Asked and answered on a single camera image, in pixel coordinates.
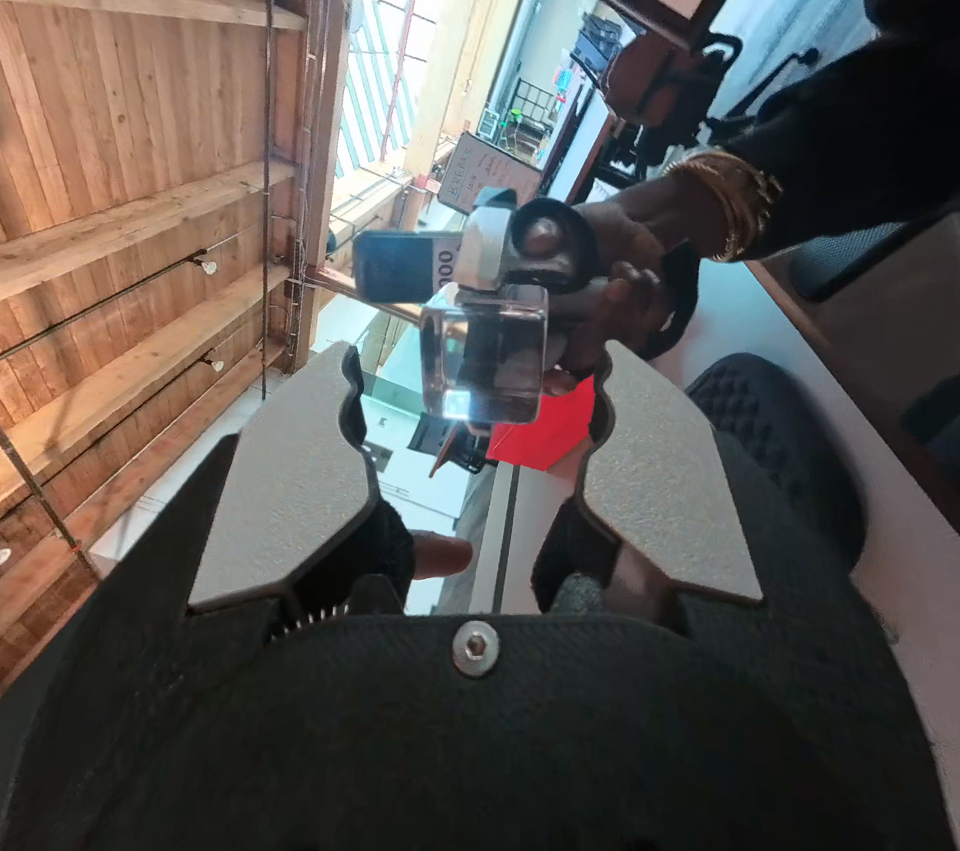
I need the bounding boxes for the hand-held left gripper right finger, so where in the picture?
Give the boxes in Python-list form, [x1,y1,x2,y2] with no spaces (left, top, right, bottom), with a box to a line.
[579,341,765,616]

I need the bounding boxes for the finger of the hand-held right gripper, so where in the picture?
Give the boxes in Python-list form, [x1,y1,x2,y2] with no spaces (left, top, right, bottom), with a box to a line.
[459,204,517,291]

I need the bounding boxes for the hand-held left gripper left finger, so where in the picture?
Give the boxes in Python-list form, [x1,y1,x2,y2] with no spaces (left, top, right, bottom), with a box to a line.
[187,341,384,616]

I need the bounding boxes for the clear acrylic cube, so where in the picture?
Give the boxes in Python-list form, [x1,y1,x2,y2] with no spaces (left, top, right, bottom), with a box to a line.
[418,283,550,426]

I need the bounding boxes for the red plastic bin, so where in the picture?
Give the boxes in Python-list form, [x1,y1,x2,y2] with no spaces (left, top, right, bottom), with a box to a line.
[486,373,603,475]

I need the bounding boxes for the person's right forearm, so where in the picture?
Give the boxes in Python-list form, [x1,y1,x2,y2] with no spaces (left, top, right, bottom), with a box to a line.
[720,0,960,261]

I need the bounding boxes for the person's right hand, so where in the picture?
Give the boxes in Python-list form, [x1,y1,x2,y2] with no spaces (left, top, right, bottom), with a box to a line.
[521,178,717,398]

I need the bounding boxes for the person's left hand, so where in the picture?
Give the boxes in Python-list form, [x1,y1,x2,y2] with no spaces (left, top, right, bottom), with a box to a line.
[411,530,475,581]

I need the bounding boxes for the whiteboard on black stand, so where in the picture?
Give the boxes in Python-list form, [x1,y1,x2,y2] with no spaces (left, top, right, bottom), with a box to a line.
[433,129,543,216]

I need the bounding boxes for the brown office chair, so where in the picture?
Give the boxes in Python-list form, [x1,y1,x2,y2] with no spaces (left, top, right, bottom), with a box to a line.
[596,29,822,188]

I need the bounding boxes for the gold bracelets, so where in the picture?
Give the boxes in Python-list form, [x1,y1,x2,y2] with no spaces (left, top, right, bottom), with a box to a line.
[663,148,785,265]

